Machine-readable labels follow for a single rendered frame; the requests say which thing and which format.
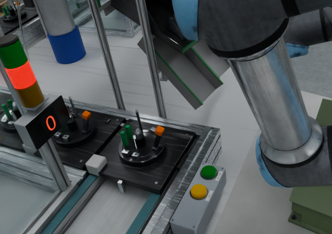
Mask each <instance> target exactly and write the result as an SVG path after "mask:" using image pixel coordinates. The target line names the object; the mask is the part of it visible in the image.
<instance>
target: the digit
mask: <svg viewBox="0 0 332 234"><path fill-rule="evenodd" d="M39 120H40V122H41V125H42V127H43V129H44V131H45V133H46V136H47V138H49V137H50V136H51V135H52V134H53V133H54V132H55V131H56V130H57V129H58V128H59V127H60V126H61V125H60V122H59V120H58V117H57V115H56V113H55V110H54V108H53V106H52V107H51V108H50V109H49V110H48V111H47V112H45V113H44V114H43V115H42V116H41V117H40V118H39Z"/></svg>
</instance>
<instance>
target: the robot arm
mask: <svg viewBox="0 0 332 234"><path fill-rule="evenodd" d="M172 5H173V10H174V15H175V18H176V21H177V24H178V26H179V28H180V31H181V32H182V34H183V35H184V37H185V38H186V39H188V40H195V41H200V39H205V41H206V42H207V44H208V46H209V48H210V50H211V52H212V53H213V54H214V55H216V56H218V57H220V58H223V59H227V61H228V63H229V65H230V67H231V69H232V71H233V73H234V75H235V78H236V80H237V82H238V84H239V86H240V88H241V90H242V92H243V94H244V96H245V98H246V100H247V102H248V104H249V107H250V109H251V111H252V113H253V115H254V117H255V119H256V121H257V123H258V125H259V127H260V129H261V134H260V135H259V136H258V138H257V140H256V145H255V153H256V160H257V164H259V170H260V173H261V175H262V177H263V178H264V180H265V181H266V182H267V183H268V184H269V185H271V186H273V187H283V188H292V187H307V186H332V125H329V126H320V125H319V123H318V122H317V121H316V120H315V119H314V118H312V117H311V116H309V115H308V113H307V110H306V107H305V104H304V101H303V98H302V95H301V92H300V88H299V85H298V82H297V79H296V76H295V73H294V69H293V66H292V63H291V59H290V58H294V57H299V56H304V55H307V54H308V52H309V50H308V48H309V46H311V45H315V44H320V43H325V42H328V41H332V0H172Z"/></svg>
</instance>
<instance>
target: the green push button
mask: <svg viewBox="0 0 332 234"><path fill-rule="evenodd" d="M201 173H202V176H203V177H205V178H208V179H210V178H213V177H214V176H215V175H216V168H215V167H214V166H211V165H207V166H205V167H203V168H202V170H201Z"/></svg>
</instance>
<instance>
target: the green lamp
mask: <svg viewBox="0 0 332 234"><path fill-rule="evenodd" d="M0 60H1V62H2V64H3V66H4V67H5V68H6V69H15V68H18V67H20V66H22V65H24V64H25V63H26V62H27V61H28V58H27V56H26V53H25V51H24V49H23V46H22V44H21V42H20V39H19V38H18V40H17V41H16V42H15V43H13V44H11V45H8V46H5V47H0Z"/></svg>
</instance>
